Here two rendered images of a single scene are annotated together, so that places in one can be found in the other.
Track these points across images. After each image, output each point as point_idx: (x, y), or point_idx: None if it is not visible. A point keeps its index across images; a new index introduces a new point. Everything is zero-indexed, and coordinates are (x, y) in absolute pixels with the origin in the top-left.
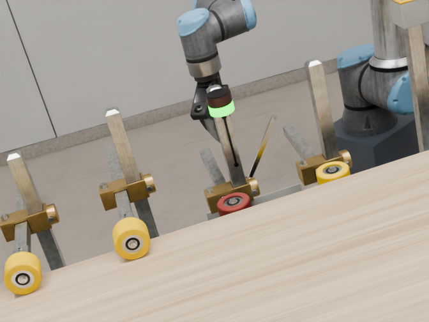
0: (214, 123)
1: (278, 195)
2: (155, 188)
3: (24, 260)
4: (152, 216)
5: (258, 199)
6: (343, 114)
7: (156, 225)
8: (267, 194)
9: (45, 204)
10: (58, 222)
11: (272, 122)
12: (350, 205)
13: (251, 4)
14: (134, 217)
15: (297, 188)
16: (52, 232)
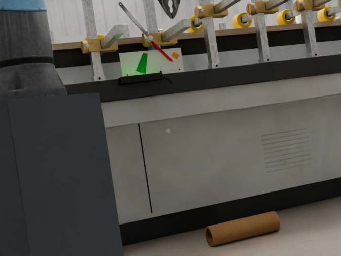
0: (171, 0)
1: (134, 55)
2: (195, 15)
3: (236, 14)
4: (204, 32)
5: (147, 52)
6: (59, 80)
7: (207, 40)
8: (141, 51)
9: (253, 2)
10: (248, 14)
11: (122, 6)
12: None
13: None
14: (197, 19)
15: (121, 56)
16: (255, 19)
